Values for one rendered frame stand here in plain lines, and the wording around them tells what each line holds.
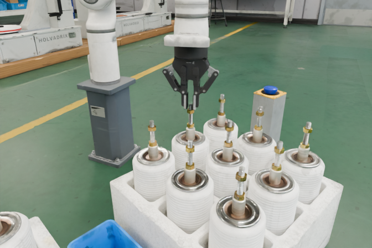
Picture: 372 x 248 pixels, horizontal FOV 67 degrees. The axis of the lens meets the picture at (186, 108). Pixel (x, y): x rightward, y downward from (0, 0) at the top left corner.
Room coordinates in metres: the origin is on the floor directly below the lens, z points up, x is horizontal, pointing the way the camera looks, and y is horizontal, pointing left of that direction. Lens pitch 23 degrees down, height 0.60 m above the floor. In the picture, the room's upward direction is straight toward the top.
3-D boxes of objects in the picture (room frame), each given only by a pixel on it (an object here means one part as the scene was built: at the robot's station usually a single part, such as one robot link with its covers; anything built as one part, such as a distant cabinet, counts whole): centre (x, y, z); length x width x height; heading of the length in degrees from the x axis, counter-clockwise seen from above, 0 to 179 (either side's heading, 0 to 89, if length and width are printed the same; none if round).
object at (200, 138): (0.63, -0.01, 0.25); 0.08 x 0.08 x 0.01
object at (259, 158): (0.63, -0.18, 0.16); 0.10 x 0.10 x 0.18
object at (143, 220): (0.54, -0.09, 0.09); 0.39 x 0.39 x 0.18; 44
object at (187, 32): (0.61, -0.01, 0.53); 0.11 x 0.09 x 0.06; 171
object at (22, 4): (5.24, 3.03, 0.36); 0.50 x 0.38 x 0.21; 66
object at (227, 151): (0.54, -0.09, 0.26); 0.02 x 0.02 x 0.03
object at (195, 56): (0.63, -0.01, 0.45); 0.08 x 0.08 x 0.09
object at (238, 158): (0.54, -0.09, 0.25); 0.08 x 0.08 x 0.01
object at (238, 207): (0.38, -0.09, 0.26); 0.02 x 0.02 x 0.03
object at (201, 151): (0.63, -0.01, 0.16); 0.10 x 0.10 x 0.18
